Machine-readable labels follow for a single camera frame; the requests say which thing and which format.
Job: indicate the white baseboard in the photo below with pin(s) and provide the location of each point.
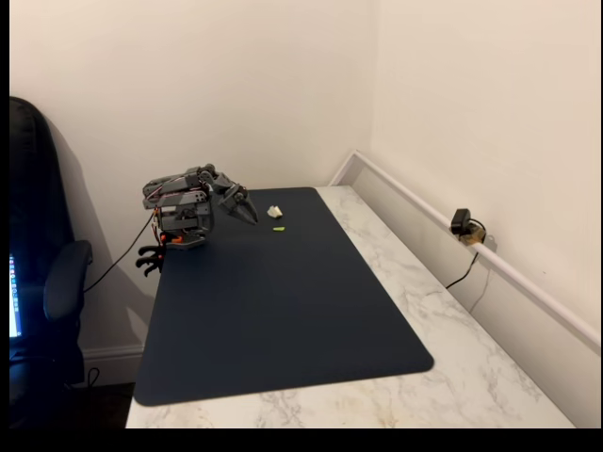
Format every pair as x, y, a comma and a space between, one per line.
113, 358

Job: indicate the white wall ledge trim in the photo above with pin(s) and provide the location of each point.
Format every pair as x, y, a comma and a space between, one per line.
518, 278

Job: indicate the yellowish webcam mount tape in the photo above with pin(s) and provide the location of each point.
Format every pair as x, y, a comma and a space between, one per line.
473, 237

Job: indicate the black and orange clamp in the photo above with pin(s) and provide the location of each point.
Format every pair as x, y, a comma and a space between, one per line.
151, 256

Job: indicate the black office chair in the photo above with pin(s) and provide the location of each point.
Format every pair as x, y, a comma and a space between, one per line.
37, 188

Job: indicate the small white plastic object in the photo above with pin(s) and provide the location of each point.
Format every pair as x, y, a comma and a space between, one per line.
274, 212

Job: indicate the black webcam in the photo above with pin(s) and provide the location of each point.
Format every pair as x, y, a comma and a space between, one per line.
459, 221

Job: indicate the dark navy desk mat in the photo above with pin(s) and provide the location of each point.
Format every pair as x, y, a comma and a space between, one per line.
282, 306

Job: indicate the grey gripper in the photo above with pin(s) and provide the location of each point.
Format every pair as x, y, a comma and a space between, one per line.
234, 201

